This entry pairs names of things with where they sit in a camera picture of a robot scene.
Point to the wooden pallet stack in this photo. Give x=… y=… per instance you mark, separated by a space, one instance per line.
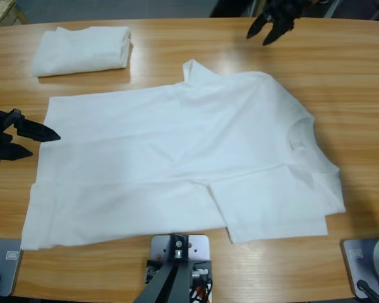
x=1 y=12

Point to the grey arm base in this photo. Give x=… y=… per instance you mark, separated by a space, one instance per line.
x=3 y=271
x=360 y=265

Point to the white mount plate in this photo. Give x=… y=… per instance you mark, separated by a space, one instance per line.
x=199 y=249

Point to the white T-shirt with small print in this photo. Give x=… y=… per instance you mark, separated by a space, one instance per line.
x=145 y=158

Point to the orange clamp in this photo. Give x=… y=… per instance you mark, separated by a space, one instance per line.
x=202 y=288

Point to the silver bracket fitting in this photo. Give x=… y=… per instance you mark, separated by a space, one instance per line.
x=199 y=274
x=151 y=274

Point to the folded white T-shirt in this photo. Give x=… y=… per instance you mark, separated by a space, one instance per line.
x=82 y=50

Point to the dark camera post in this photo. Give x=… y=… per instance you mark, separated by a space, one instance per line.
x=173 y=284

